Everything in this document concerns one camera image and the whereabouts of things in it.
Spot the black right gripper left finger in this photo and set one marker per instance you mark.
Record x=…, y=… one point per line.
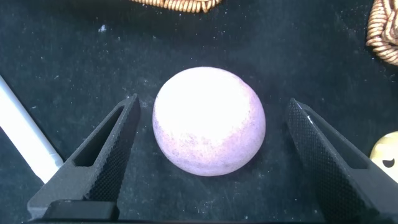
x=109, y=155

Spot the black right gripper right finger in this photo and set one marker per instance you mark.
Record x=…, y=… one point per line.
x=335, y=174

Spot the pale purple ball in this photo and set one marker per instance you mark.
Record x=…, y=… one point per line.
x=208, y=124

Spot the white marker yellow tip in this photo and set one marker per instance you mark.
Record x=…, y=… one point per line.
x=21, y=130

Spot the black table cloth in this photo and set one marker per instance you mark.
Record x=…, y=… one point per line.
x=62, y=46

